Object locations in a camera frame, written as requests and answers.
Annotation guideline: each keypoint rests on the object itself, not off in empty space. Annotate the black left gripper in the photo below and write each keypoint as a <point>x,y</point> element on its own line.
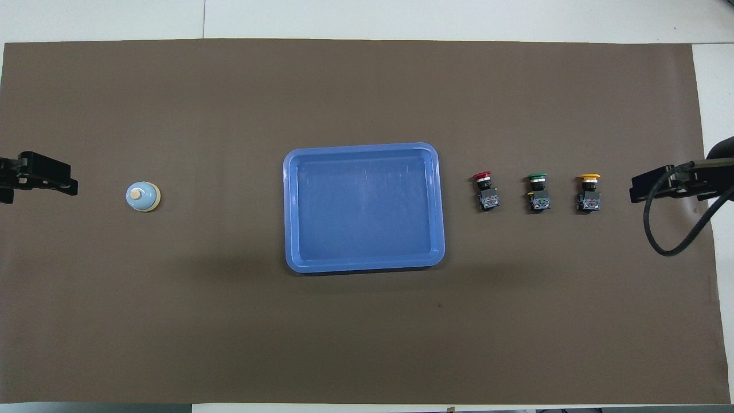
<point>23,172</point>

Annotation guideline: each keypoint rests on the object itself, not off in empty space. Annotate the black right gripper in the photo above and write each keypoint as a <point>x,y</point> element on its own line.
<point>691,182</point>

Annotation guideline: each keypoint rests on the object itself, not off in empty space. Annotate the yellow mushroom push button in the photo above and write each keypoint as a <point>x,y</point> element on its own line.
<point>589,194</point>

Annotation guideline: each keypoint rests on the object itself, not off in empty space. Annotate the green mushroom push button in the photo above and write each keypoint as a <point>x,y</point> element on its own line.
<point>538,194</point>

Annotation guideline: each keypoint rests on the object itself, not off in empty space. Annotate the red mushroom push button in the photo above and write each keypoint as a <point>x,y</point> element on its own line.
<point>486,192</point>

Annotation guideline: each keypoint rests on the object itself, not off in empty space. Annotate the light blue call bell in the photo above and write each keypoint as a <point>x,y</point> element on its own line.
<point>143,197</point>

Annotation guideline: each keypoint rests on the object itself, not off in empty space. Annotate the blue plastic tray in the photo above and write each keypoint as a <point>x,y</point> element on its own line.
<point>361,206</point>

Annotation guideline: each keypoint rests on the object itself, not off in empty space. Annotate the brown table mat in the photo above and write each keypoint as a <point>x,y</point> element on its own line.
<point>367,344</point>

